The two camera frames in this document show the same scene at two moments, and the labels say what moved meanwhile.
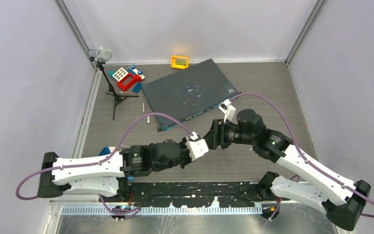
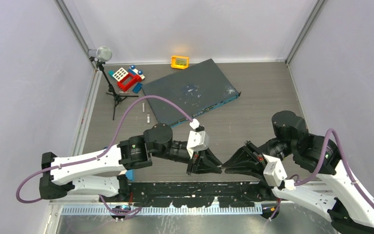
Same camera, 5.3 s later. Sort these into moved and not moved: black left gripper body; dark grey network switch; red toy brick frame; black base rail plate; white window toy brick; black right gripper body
Moved: black right gripper body; black left gripper body
Not moved: red toy brick frame; dark grey network switch; white window toy brick; black base rail plate
